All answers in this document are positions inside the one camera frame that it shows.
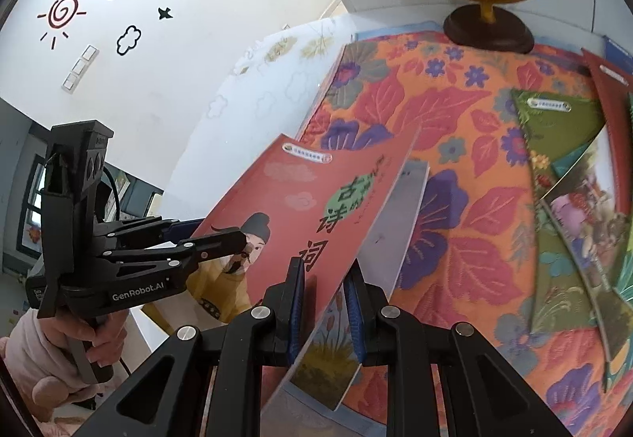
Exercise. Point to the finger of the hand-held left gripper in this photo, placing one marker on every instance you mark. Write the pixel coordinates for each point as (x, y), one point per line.
(198, 251)
(148, 227)

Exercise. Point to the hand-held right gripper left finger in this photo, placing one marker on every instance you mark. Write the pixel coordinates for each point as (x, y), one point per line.
(296, 298)

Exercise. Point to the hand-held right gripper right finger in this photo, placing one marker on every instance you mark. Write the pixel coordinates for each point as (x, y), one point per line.
(353, 313)

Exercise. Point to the red poet picture book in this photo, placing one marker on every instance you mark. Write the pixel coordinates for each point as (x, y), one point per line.
(306, 190)

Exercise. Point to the olive green butterfly book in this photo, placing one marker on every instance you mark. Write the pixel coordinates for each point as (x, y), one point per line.
(559, 125)

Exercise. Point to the dark red fairy tale book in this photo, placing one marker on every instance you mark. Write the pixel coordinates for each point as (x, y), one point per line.
(613, 86)

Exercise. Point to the person's left forearm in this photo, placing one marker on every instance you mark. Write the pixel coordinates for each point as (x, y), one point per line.
(29, 358)

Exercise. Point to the person's left hand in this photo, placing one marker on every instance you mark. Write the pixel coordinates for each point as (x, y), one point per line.
(106, 343)

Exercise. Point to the green leafy book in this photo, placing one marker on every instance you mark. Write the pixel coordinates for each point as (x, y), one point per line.
(559, 298)

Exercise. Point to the floral orange quilted mat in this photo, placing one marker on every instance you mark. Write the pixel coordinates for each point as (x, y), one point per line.
(445, 120)

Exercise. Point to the colourful illustrated book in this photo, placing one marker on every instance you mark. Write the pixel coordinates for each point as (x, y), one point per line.
(593, 219)

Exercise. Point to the teal leafy book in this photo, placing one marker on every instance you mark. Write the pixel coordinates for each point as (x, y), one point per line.
(573, 165)

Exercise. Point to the blue eagle book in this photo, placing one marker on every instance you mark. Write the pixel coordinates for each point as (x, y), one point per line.
(618, 51)

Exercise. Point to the white wall switches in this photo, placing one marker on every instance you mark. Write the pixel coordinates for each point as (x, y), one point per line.
(79, 68)

